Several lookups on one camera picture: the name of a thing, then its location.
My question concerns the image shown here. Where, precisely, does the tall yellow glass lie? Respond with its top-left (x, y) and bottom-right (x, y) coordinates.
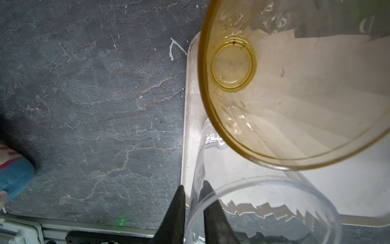
top-left (198, 1), bottom-right (390, 170)

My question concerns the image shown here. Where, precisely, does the clear glass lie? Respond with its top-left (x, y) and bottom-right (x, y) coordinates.
top-left (185, 120), bottom-right (342, 244)

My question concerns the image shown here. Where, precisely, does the aluminium rail frame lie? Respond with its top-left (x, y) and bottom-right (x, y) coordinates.
top-left (1, 213), bottom-right (156, 244)

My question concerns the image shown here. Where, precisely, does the white device left rail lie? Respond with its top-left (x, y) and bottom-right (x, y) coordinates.
top-left (1, 219), bottom-right (45, 244)

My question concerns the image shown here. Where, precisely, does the pink plush doll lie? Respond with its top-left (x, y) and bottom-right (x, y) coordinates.
top-left (1, 143), bottom-right (35, 210)

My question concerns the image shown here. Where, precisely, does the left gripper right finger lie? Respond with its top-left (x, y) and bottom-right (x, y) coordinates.
top-left (200, 181), bottom-right (240, 244)

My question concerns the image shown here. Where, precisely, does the beige plastic tray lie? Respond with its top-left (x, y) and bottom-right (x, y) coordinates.
top-left (181, 34), bottom-right (390, 227)

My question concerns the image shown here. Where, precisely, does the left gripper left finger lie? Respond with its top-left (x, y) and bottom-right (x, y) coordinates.
top-left (148, 185), bottom-right (186, 244)

